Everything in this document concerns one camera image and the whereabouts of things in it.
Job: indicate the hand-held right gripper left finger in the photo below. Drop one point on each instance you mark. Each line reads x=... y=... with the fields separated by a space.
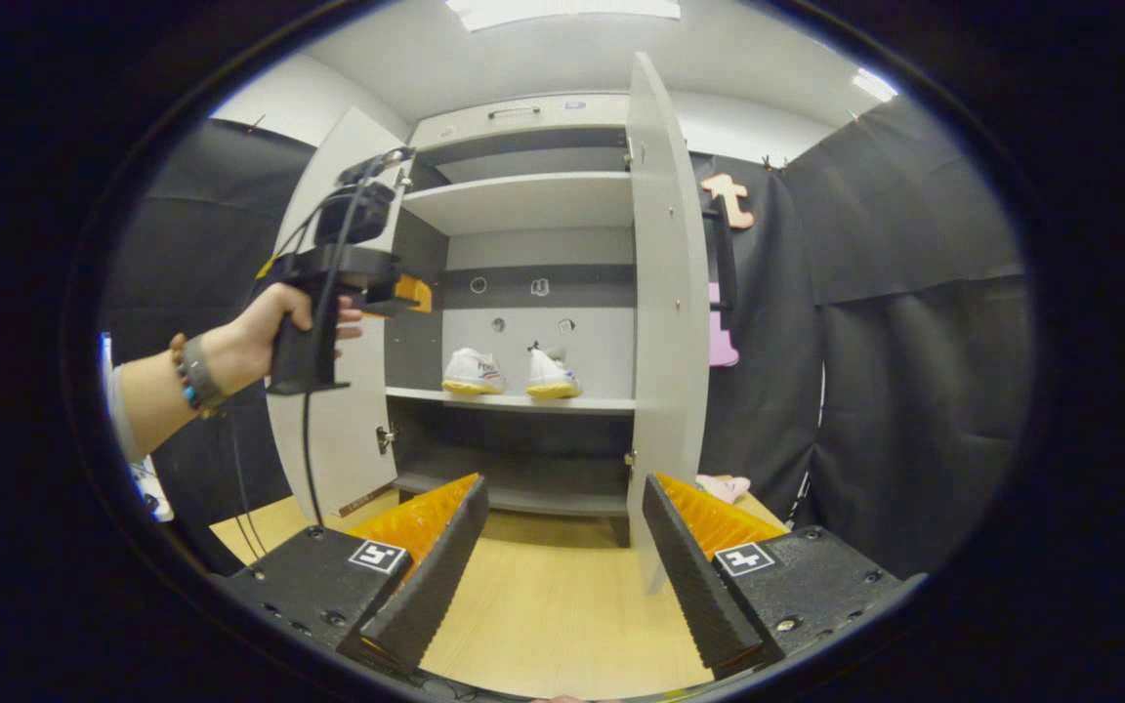
x=440 y=576

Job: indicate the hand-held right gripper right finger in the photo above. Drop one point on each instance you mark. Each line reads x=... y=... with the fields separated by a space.
x=699 y=576

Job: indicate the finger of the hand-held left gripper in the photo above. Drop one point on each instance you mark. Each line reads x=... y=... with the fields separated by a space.
x=414 y=293

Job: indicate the white shoe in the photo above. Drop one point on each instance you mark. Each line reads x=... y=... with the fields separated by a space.
x=473 y=373
x=551 y=376

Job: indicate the white cabinet door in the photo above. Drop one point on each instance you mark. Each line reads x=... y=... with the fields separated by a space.
x=343 y=439
x=665 y=322

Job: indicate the white shoe cabinet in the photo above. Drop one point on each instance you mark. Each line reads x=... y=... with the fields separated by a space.
x=606 y=351

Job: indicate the white cabinet shelf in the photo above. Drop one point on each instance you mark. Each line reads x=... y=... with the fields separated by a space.
x=484 y=400
x=523 y=200
x=523 y=496

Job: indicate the white cabinet drawer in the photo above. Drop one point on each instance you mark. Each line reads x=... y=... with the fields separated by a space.
x=523 y=129

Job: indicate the pale pink cloth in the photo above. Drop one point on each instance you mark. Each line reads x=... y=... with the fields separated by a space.
x=722 y=486

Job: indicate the grey wristband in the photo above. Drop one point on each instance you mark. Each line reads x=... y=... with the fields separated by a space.
x=203 y=371

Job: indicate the small ceiling light panel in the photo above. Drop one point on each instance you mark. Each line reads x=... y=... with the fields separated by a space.
x=875 y=85

